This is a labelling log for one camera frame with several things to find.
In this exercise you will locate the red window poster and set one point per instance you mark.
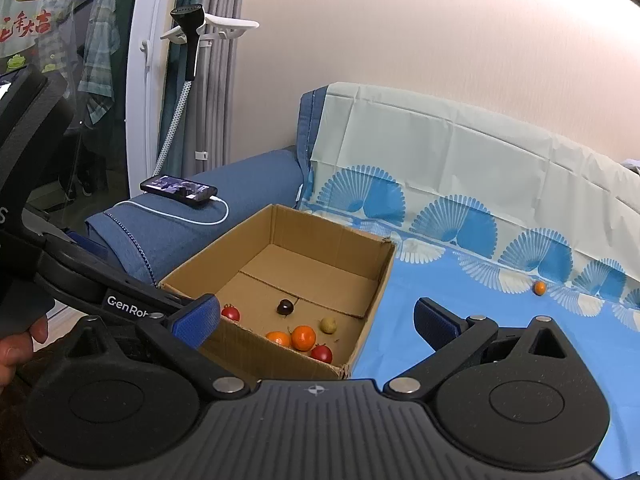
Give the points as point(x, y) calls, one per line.
point(25, 10)

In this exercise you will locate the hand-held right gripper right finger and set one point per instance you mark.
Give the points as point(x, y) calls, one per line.
point(435, 325)

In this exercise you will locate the grey curtain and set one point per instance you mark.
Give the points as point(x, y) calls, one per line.
point(225, 85)

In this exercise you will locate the blue sofa armrest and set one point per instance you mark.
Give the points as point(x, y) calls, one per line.
point(240, 180)

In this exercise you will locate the brown cardboard box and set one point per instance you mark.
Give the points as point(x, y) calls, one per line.
point(310, 265)

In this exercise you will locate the black smartphone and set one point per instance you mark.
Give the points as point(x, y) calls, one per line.
point(177, 190)

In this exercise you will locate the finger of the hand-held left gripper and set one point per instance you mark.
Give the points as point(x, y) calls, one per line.
point(150, 302)

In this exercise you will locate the person's left forearm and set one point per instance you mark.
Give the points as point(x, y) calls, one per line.
point(10, 435)

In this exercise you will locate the red cherry tomato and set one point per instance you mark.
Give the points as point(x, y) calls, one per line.
point(321, 353)
point(230, 313)

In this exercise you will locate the blue fan-print sheet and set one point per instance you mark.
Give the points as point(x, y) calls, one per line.
point(450, 160)

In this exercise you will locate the person's left hand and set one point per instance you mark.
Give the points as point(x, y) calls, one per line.
point(15, 355)

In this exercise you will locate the dark cherry with stem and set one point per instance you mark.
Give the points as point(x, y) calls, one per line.
point(285, 307)

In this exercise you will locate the white steamer hanger stand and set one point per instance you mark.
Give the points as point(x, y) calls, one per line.
point(235, 24)

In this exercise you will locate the small orange kumquat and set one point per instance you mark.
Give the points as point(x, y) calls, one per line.
point(303, 337)
point(278, 338)
point(539, 287)

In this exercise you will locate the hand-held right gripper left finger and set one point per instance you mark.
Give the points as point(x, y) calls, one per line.
point(197, 320)

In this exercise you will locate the hanging plaid shirt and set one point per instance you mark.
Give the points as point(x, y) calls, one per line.
point(97, 50)

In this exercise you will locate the pale yellow grape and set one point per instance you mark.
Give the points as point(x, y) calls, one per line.
point(327, 325)

